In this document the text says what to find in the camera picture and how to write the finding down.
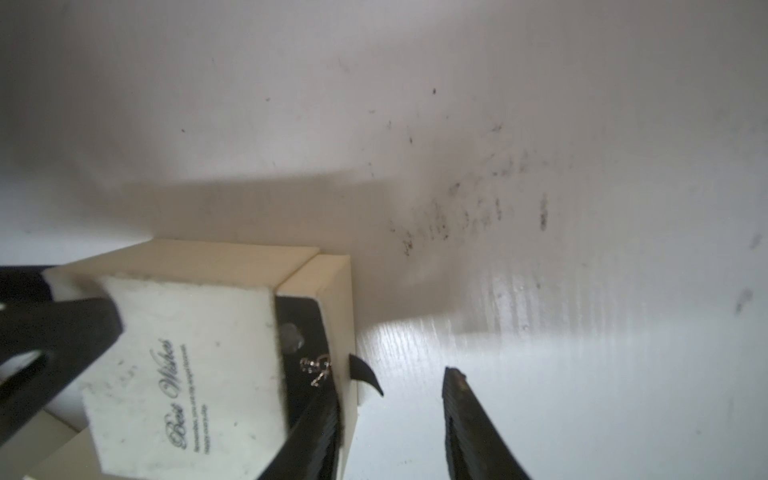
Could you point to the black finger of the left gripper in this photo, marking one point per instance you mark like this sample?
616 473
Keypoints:
65 336

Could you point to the cream jewelry box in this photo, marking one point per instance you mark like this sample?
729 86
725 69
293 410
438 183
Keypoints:
204 382

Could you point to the gold earring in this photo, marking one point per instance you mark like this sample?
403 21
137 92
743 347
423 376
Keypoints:
319 368

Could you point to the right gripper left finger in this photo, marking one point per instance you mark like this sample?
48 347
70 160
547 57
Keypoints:
311 451

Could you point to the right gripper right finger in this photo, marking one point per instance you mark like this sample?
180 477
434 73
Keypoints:
474 448

